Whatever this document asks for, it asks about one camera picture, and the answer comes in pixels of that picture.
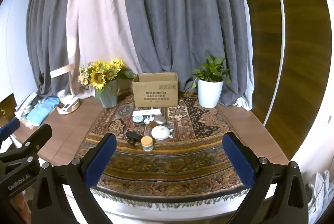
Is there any black clip device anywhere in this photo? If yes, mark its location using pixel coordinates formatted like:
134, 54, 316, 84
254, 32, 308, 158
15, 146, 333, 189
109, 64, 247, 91
125, 131, 143, 146

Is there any white long packaged item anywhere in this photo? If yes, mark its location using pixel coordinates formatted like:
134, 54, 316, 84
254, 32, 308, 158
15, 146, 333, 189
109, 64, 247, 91
133, 108, 162, 116

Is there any white arc floor lamp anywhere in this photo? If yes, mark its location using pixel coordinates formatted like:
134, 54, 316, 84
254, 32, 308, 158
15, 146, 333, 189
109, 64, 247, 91
262, 0, 287, 127

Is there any white round whale gadget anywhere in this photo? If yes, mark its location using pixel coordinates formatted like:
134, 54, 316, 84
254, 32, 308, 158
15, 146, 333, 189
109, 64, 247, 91
151, 126, 173, 140

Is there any silver oval stone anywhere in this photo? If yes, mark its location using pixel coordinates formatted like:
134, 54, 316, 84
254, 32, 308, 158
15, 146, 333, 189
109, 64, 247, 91
153, 115, 167, 126

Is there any pink beige curtain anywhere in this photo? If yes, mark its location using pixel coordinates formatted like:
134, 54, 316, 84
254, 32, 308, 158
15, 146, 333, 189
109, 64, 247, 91
66, 0, 142, 98

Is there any green pothos plant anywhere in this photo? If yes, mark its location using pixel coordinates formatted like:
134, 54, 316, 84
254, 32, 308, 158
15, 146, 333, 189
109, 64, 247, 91
191, 54, 231, 89

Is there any white ribbed plant pot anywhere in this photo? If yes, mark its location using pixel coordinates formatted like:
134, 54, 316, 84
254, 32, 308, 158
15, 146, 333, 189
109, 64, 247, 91
197, 80, 224, 108

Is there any brown cardboard box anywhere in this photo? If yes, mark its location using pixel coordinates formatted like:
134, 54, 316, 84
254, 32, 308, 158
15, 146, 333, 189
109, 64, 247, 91
133, 72, 179, 107

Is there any jar with wooden lid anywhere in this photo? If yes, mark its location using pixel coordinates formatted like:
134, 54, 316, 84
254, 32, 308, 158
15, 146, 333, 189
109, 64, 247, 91
140, 136, 154, 151

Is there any sunflower bouquet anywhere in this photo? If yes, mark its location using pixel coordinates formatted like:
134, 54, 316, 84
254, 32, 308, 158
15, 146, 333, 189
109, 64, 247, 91
78, 58, 135, 90

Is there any grey green flower pot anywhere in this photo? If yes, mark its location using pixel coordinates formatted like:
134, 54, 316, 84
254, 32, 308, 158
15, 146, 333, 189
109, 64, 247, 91
95, 80, 119, 108

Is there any patterned persian rug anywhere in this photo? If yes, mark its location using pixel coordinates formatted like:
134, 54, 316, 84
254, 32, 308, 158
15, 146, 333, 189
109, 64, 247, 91
76, 92, 247, 206

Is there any light blue cloth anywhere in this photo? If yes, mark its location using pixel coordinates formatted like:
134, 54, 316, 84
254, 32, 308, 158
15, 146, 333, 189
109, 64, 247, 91
26, 97, 60, 126

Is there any grey curtain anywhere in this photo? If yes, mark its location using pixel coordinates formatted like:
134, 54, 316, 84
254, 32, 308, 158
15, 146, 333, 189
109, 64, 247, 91
26, 0, 254, 110

